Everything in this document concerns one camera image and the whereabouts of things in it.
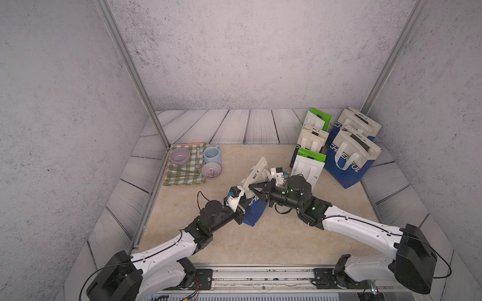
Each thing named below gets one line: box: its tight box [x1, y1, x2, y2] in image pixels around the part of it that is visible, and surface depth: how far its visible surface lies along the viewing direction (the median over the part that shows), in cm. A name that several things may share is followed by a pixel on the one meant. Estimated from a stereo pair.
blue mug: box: [203, 144, 223, 165], surface depth 112 cm
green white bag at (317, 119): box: [303, 107, 333, 133], surface depth 101 cm
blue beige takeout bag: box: [325, 106, 383, 148], surface depth 98 cm
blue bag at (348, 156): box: [324, 129, 383, 189], surface depth 92 cm
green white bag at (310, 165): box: [291, 147, 327, 193], surface depth 82 cm
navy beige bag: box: [289, 124, 330, 169], surface depth 91 cm
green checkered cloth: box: [163, 142, 206, 186], surface depth 110 cm
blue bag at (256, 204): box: [241, 156, 272, 228], surface depth 79 cm
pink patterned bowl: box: [200, 161, 223, 180], surface depth 107 cm
